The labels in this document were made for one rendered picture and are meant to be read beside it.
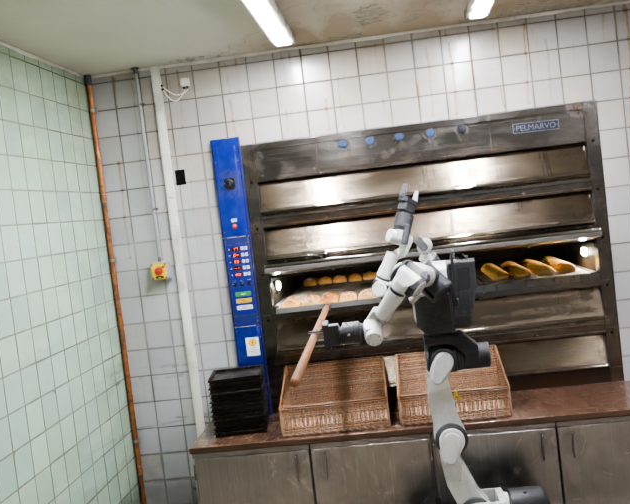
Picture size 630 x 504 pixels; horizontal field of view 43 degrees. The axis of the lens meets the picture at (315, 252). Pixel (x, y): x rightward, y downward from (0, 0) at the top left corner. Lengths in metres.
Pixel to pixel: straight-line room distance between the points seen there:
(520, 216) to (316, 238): 1.12
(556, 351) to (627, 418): 0.63
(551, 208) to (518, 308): 0.57
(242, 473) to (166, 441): 0.77
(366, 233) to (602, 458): 1.66
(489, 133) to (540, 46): 0.53
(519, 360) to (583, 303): 0.46
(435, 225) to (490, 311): 0.56
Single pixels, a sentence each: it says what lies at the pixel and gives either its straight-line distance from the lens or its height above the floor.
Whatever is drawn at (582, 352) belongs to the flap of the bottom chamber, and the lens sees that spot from 4.63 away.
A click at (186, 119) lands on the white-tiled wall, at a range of 4.59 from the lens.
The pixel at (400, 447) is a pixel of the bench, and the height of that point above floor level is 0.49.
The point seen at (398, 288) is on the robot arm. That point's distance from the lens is 3.06.
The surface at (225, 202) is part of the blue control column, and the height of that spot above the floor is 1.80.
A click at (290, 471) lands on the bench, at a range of 4.14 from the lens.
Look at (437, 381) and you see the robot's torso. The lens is 3.57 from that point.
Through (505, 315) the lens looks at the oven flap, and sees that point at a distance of 4.51.
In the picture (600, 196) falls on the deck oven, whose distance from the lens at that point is 4.57.
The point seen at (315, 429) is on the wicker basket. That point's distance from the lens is 4.11.
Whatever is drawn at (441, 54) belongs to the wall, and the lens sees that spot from 4.51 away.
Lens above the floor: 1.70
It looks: 3 degrees down
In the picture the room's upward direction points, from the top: 7 degrees counter-clockwise
